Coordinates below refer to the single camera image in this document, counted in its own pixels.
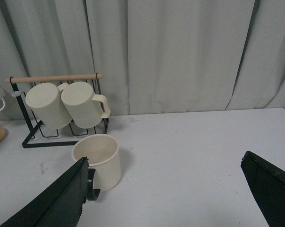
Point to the cream mug left on rack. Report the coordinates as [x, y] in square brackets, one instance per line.
[45, 101]

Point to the black wire mug rack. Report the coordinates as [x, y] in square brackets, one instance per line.
[63, 137]

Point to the grey curtain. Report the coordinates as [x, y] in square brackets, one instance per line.
[156, 56]

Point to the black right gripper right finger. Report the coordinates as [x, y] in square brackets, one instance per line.
[267, 185]

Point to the cream mug on rack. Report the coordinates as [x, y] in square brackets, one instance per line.
[86, 108]
[45, 101]

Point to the cream mug with black handle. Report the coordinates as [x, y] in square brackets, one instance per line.
[104, 166]

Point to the cream mug right on rack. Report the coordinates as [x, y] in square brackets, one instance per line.
[86, 108]

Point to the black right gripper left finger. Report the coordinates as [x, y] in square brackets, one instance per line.
[59, 205]

